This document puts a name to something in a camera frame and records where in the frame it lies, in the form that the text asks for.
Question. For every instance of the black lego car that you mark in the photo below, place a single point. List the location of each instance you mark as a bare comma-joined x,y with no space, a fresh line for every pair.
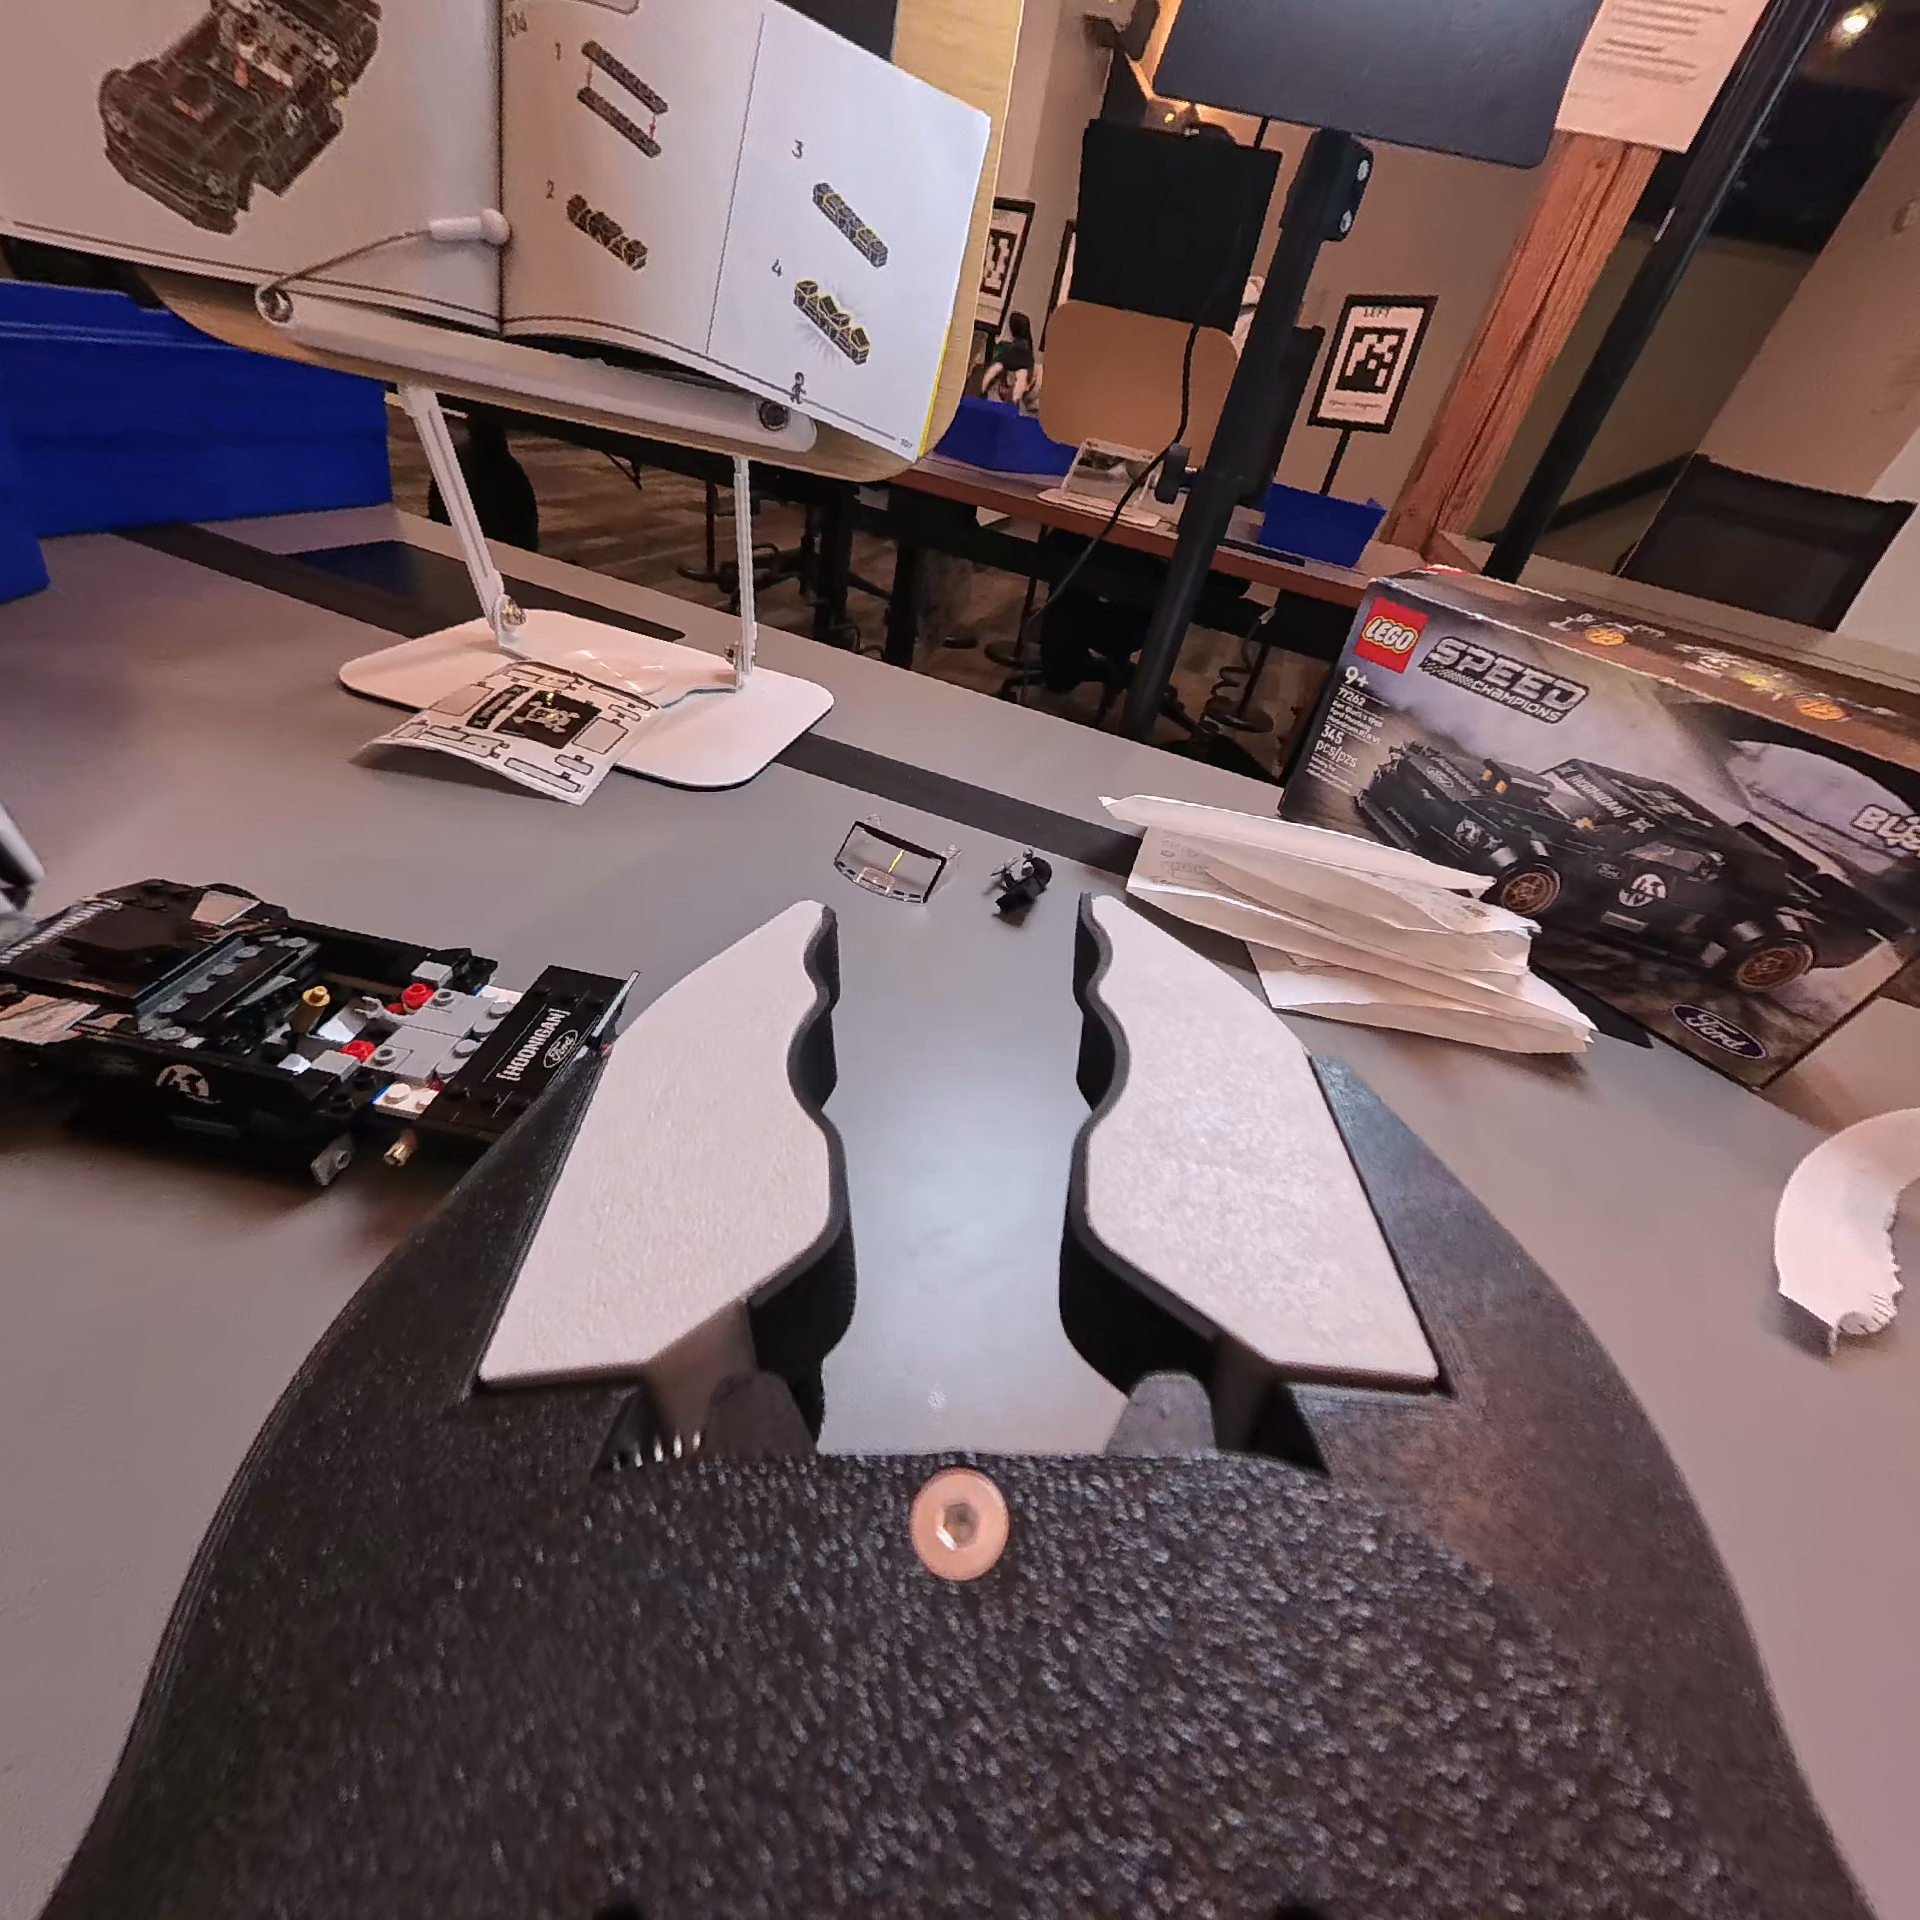
272,1037

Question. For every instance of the lego instruction booklet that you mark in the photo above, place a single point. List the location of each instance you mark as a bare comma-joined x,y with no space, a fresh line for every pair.
751,181

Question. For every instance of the clear lego windshield piece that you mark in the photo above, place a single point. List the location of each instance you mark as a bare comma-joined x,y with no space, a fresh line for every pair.
893,863

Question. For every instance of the lego set box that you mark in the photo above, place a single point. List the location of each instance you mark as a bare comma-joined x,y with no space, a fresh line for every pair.
1622,812

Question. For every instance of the black tripod pole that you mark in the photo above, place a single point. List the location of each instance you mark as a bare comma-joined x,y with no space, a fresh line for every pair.
1247,452

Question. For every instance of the small black lego part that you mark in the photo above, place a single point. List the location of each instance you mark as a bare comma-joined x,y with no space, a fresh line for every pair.
1020,886

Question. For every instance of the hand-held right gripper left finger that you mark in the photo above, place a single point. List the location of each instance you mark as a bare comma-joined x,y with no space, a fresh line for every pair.
677,1186

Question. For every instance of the black white marker tag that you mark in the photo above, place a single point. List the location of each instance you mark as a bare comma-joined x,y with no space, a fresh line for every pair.
1006,265
1372,360

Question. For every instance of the tan chair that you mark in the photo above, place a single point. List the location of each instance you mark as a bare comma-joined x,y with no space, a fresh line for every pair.
1135,378

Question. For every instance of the small blue bin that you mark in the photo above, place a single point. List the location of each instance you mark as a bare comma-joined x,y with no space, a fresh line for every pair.
1316,523

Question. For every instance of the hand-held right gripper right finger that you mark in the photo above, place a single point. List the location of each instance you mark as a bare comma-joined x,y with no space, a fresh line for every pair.
1247,1186

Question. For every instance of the black office chair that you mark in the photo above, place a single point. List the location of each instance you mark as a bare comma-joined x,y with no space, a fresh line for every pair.
1771,542

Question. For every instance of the sticker sheet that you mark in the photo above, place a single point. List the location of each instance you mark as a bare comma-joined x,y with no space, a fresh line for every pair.
541,732

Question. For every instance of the white paper notice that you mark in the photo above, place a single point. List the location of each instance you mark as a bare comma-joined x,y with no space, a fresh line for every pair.
1665,68

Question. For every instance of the white booklet stand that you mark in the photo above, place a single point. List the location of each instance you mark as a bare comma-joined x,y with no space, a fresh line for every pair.
690,722

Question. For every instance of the black flat panel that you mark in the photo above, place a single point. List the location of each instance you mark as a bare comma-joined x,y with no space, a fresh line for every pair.
1380,68

